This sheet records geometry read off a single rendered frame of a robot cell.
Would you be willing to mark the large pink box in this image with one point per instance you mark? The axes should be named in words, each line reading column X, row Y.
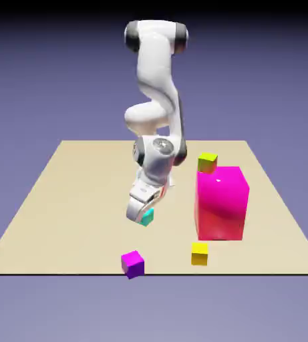
column 221, row 203

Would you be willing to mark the small yellow cube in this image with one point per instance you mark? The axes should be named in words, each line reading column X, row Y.
column 199, row 253

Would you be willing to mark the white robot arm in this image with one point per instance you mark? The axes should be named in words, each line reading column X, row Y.
column 156, row 80

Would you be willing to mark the small yellow-green cube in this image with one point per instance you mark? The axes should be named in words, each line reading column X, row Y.
column 207, row 162

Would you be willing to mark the small purple cube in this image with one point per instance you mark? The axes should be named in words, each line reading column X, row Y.
column 132, row 264

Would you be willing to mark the small teal cube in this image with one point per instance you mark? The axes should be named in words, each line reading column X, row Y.
column 147, row 217

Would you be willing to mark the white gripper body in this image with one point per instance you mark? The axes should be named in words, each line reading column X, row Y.
column 135, row 208

